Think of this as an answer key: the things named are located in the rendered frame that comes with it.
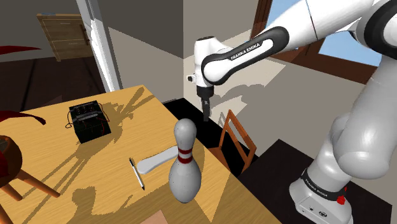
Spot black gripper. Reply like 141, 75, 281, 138
197, 85, 216, 123

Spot wooden chair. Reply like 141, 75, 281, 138
207, 109, 258, 175

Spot white bowling pin red stripes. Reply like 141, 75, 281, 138
168, 118, 203, 204

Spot plain white bowling pin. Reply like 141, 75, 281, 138
136, 145, 180, 176

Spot black and silver pen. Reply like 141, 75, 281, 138
129, 157, 146, 191

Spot dark robot stand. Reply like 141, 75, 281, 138
237, 139, 393, 224

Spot wooden table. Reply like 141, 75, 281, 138
0, 84, 284, 224

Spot wood framed window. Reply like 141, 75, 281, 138
249, 0, 383, 85

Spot wooden door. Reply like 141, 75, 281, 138
36, 12, 94, 62

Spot red curved sheet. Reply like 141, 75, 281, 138
0, 110, 47, 126

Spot round wooden stool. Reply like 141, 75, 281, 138
0, 134, 62, 224

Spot black box with cables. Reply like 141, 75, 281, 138
64, 99, 112, 144

